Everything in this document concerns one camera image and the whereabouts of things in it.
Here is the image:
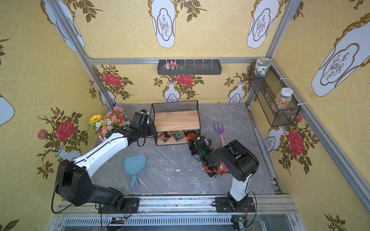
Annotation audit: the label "shelf dark red bag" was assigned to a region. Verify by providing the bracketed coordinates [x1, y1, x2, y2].
[158, 132, 171, 143]

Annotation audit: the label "black wire two-tier shelf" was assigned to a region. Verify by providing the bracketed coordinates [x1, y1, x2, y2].
[150, 100, 201, 146]

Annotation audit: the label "pink earl grey tea bag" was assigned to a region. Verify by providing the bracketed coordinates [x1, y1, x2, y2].
[216, 163, 229, 176]

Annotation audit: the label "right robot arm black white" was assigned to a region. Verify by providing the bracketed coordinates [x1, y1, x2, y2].
[188, 136, 259, 213]

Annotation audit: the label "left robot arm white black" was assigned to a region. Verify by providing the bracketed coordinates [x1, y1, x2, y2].
[53, 124, 156, 213]

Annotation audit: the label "light blue leaf-shaped tray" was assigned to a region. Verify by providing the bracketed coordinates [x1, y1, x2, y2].
[122, 155, 147, 188]

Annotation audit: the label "flower bouquet white fence planter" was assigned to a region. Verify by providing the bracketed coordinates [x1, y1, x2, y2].
[89, 107, 129, 141]

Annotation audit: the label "pink artificial flowers in tray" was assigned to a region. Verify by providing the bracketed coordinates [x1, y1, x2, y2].
[163, 60, 185, 70]

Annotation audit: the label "clear jar white lid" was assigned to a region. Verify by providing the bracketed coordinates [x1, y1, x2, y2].
[273, 88, 293, 112]

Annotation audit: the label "white patterned lidded jar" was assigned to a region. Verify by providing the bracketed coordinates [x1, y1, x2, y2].
[255, 57, 272, 78]

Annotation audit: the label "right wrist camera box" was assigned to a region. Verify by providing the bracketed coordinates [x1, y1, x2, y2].
[196, 136, 212, 149]

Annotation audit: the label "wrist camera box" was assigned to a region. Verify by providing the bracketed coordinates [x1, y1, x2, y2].
[130, 109, 149, 131]
[196, 136, 212, 149]

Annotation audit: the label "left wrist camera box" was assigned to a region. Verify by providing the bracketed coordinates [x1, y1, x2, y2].
[130, 109, 149, 131]

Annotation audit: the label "purple garden fork pink handle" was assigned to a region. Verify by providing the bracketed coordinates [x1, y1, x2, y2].
[214, 121, 226, 146]

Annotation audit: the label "grey wall-mounted tray shelf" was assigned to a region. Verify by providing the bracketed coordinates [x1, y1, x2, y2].
[157, 58, 222, 76]

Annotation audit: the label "black wire wall basket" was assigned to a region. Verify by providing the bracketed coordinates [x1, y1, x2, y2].
[246, 63, 300, 127]

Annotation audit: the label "small circuit board with wires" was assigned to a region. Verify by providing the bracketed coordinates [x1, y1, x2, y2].
[110, 217, 127, 225]

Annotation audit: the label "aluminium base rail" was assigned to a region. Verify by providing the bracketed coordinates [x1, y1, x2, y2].
[48, 194, 305, 231]

